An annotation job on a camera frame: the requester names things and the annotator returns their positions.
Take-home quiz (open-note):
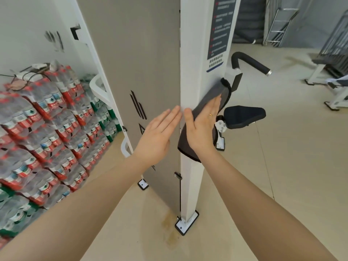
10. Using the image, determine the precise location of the person's right hand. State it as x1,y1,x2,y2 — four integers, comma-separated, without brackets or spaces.
184,95,222,158

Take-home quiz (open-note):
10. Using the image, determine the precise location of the person's left hand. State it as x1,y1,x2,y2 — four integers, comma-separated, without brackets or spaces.
132,105,182,169

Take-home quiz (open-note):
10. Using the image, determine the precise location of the dark grey cleaning cloth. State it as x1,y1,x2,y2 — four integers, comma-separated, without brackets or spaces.
177,78,232,163

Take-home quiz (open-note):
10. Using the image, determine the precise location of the white gym machine frame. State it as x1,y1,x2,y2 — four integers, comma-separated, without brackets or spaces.
54,0,245,237

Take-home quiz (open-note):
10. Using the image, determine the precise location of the person's left forearm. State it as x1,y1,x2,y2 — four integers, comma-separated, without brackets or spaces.
0,154,153,261

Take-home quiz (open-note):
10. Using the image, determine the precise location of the person's right forearm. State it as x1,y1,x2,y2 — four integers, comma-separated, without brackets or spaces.
195,149,339,261

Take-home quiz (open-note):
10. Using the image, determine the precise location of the black padded seat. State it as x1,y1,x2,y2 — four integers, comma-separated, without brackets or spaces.
223,105,266,130

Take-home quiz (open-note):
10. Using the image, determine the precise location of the dark warning label sticker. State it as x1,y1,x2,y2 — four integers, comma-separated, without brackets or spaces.
206,0,237,73

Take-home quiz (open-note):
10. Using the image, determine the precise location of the stack of water bottle packs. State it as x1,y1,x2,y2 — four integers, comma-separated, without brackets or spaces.
0,61,123,248

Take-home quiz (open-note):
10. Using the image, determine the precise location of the metal step ladder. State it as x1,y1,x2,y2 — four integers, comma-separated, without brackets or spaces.
262,0,300,48

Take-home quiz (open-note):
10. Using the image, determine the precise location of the white charger adapter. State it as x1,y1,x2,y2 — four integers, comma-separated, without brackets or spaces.
16,62,51,79

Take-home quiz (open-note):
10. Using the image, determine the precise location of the black metal rack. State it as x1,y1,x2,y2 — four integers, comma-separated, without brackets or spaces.
312,9,348,79

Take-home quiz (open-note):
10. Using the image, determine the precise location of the pink packet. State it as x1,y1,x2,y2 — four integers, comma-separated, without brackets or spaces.
3,78,29,91

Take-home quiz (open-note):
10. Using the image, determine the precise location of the black foam grip handle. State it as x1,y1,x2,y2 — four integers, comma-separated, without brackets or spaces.
231,51,272,77

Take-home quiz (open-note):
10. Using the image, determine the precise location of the white bench frame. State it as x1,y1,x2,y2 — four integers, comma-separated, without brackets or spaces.
304,62,348,112

